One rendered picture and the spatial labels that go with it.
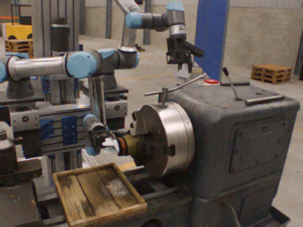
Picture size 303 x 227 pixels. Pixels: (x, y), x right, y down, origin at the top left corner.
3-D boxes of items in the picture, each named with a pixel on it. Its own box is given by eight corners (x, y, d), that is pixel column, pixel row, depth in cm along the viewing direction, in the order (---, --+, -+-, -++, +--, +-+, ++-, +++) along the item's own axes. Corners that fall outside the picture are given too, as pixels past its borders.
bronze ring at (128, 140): (132, 128, 117) (112, 132, 112) (143, 137, 109) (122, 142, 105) (132, 148, 120) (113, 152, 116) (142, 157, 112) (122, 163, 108)
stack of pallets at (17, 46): (36, 57, 1028) (36, 38, 1004) (47, 59, 976) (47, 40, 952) (5, 60, 936) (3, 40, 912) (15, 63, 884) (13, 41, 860)
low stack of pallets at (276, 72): (267, 76, 919) (269, 63, 904) (291, 81, 859) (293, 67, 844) (249, 78, 839) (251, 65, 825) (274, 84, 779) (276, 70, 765)
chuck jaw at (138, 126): (151, 134, 121) (144, 109, 125) (155, 131, 117) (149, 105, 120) (128, 138, 116) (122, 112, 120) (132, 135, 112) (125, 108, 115)
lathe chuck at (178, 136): (147, 150, 140) (154, 92, 127) (180, 187, 115) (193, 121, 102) (131, 153, 136) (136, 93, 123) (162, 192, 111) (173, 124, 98)
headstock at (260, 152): (229, 136, 180) (238, 79, 167) (289, 170, 141) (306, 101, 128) (150, 153, 152) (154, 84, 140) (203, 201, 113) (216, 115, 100)
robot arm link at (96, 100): (85, 47, 138) (93, 135, 153) (77, 49, 127) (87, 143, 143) (107, 46, 137) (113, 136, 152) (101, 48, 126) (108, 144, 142)
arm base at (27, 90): (5, 92, 146) (3, 74, 143) (32, 90, 154) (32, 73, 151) (6, 99, 134) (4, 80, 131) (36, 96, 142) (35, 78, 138)
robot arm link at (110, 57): (92, 69, 167) (92, 47, 163) (112, 68, 173) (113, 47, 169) (98, 73, 157) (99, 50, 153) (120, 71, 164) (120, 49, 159)
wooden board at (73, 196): (113, 168, 135) (113, 161, 133) (147, 212, 105) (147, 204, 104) (53, 180, 121) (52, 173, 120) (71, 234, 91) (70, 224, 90)
